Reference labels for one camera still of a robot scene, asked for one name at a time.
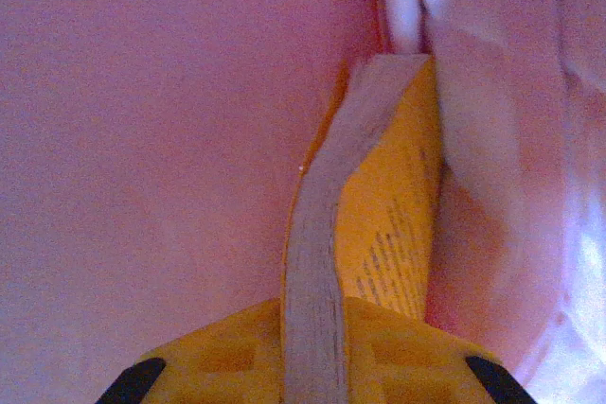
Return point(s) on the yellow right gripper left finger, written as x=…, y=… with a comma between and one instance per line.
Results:
x=227, y=361

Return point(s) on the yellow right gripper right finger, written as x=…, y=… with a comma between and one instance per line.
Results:
x=407, y=361

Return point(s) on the yellow paperback book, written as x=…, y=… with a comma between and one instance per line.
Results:
x=388, y=186

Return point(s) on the pink student backpack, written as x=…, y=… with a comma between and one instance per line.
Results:
x=142, y=139

